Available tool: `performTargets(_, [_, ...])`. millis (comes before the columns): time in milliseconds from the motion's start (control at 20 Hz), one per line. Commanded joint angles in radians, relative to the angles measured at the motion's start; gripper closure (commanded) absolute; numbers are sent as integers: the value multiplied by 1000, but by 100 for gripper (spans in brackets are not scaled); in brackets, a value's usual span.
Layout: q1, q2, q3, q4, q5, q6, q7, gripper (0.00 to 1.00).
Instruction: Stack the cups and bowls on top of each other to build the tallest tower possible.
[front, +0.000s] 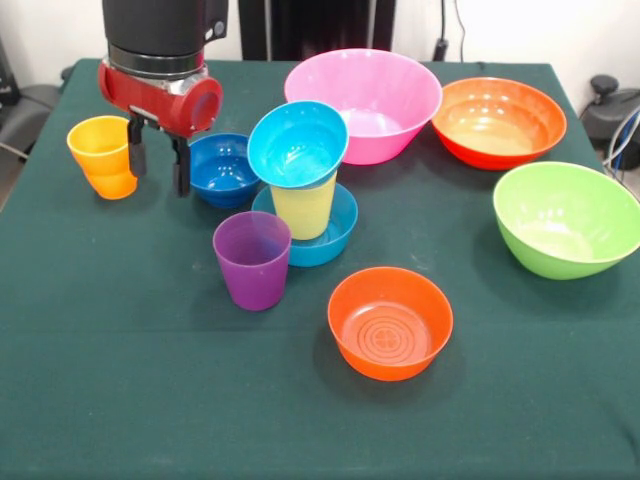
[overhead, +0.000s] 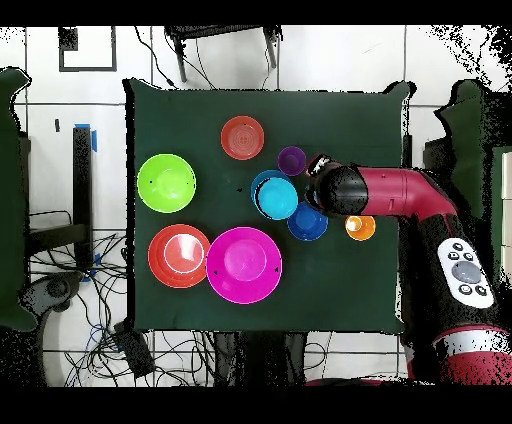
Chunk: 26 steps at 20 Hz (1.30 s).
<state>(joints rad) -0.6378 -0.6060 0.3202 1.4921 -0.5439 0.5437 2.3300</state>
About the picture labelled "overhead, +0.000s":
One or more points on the purple plastic cup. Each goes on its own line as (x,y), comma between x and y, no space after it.
(292,160)

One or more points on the small cyan bowl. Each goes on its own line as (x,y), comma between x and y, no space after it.
(278,198)

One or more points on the small dark blue bowl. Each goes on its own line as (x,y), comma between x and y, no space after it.
(308,228)

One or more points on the medium blue bowl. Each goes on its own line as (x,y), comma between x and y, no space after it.
(254,188)

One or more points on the small orange bowl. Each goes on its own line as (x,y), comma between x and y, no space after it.
(242,138)

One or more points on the large pink bowl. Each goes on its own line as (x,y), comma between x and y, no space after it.
(243,260)

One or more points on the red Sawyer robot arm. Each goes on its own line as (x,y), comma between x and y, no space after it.
(400,192)

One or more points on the dark green table cloth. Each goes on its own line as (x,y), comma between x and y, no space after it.
(340,120)

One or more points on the orange plastic cup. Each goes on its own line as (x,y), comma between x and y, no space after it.
(364,230)

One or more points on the green covered side table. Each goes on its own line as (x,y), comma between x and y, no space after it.
(464,140)
(6,200)

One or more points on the large lime green bowl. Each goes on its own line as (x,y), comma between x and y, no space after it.
(166,192)

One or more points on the large red-orange bowl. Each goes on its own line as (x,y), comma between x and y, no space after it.
(160,260)

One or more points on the blue tape strip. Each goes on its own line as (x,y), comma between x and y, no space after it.
(94,140)

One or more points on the black metal stand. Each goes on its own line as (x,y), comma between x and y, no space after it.
(82,180)

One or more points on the black power strip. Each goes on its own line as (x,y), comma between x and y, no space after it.
(136,354)

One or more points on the grey chair base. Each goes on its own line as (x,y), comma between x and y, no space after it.
(56,288)

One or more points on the black square floor frame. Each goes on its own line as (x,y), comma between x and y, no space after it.
(68,38)

